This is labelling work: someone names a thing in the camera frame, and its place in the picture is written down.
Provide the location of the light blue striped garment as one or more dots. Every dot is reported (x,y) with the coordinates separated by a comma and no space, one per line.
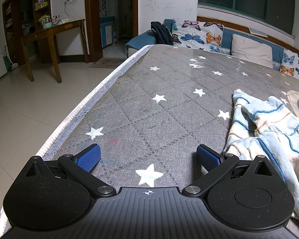
(271,129)

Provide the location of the wooden table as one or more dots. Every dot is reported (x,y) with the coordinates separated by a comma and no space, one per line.
(52,28)

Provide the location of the large butterfly-print cushion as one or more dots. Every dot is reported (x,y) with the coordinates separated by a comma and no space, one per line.
(196,37)

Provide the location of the doormat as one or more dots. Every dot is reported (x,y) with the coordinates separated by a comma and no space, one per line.
(107,63)

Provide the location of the blue cabinet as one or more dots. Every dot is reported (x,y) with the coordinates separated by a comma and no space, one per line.
(107,32)

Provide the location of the wooden shelf cabinet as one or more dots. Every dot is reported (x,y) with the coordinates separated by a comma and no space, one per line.
(15,17)

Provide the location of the teal kettle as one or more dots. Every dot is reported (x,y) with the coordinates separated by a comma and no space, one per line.
(46,23)

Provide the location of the wall socket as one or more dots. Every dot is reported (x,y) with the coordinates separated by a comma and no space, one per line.
(68,1)

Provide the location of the wooden door frame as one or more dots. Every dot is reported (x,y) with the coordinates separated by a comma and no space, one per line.
(88,17)

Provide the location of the small butterfly-print cushion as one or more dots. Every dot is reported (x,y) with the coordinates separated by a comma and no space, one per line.
(292,64)

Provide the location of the grey pillow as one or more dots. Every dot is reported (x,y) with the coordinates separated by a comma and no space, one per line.
(251,48)

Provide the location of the broom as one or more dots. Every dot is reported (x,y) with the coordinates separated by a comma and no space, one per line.
(14,66)

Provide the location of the blue sofa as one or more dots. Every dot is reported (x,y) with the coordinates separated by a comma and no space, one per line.
(139,41)

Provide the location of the white cloth on table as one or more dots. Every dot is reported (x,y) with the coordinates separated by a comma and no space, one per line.
(64,20)

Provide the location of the round cushion with cream rim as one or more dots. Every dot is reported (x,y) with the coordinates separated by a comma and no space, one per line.
(295,98)

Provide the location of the black backpack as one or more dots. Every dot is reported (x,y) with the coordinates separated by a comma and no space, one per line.
(163,36)

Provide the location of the book on window sill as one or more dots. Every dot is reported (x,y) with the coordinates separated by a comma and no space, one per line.
(258,31)

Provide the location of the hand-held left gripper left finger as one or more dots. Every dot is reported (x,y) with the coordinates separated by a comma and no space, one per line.
(88,158)

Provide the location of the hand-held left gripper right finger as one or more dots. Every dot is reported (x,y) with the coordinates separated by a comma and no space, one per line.
(208,158)

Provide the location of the grey star-print mattress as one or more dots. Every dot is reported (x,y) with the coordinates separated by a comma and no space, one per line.
(164,119)

